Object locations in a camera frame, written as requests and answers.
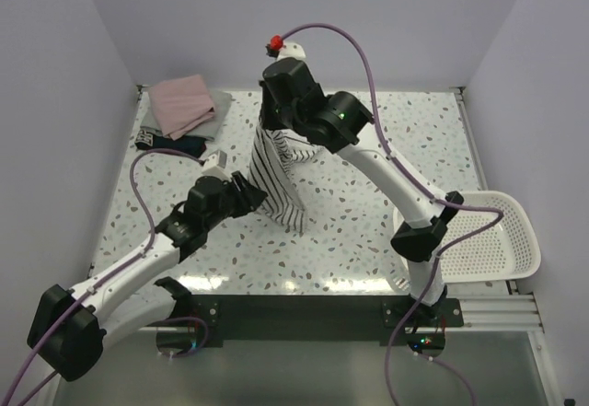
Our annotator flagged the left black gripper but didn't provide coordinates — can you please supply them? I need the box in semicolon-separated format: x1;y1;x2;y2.
203;169;267;230

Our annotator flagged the striped black white tank top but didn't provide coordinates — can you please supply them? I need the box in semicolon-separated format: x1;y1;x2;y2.
248;123;322;233

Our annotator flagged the pink tank top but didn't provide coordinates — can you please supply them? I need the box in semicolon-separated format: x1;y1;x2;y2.
148;75;214;140

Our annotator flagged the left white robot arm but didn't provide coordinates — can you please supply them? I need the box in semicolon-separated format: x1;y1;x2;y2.
27;171;267;381

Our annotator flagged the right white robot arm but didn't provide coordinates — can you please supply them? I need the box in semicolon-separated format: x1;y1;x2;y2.
260;57;464;326

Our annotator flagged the folded grey tank top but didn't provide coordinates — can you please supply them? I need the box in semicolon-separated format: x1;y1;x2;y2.
140;90;233;142

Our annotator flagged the folded dark tank top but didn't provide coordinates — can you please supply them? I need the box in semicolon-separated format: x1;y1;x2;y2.
134;129;206;157

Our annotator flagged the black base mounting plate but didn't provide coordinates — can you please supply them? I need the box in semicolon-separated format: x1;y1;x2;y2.
136;293;462;349

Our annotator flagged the white perforated laundry basket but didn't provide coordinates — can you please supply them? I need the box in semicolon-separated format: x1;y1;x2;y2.
387;191;541;292

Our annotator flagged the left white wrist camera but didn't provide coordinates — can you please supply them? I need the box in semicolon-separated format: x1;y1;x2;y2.
202;150;230;180

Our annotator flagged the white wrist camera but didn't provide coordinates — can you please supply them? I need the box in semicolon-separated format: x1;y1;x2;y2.
266;35;306;61
202;150;230;180

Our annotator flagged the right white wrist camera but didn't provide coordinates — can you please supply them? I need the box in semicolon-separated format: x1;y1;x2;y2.
266;35;306;61

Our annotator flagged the aluminium frame rail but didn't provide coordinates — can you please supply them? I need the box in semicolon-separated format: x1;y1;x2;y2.
59;291;545;333

